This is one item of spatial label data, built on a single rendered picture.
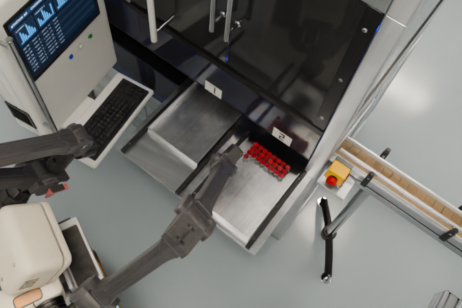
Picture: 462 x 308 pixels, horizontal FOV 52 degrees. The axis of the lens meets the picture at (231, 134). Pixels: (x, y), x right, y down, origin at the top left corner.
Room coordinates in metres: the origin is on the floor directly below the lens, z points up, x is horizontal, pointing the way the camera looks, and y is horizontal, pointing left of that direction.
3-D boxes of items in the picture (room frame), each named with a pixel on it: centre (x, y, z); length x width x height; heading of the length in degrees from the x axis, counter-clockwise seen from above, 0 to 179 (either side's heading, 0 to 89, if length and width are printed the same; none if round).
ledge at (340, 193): (0.84, -0.46, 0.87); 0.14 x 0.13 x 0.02; 151
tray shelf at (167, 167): (0.85, 0.03, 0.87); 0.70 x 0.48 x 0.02; 61
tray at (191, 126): (1.00, 0.14, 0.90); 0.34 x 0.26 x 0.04; 151
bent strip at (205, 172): (0.76, 0.08, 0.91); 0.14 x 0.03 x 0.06; 150
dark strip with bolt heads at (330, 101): (0.86, -0.29, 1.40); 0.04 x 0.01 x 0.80; 61
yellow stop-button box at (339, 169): (0.81, -0.43, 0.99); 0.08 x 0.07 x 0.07; 151
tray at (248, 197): (0.73, -0.10, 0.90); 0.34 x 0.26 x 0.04; 150
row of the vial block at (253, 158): (0.83, -0.15, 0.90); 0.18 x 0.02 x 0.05; 60
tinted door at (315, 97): (0.96, -0.13, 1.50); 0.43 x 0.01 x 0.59; 61
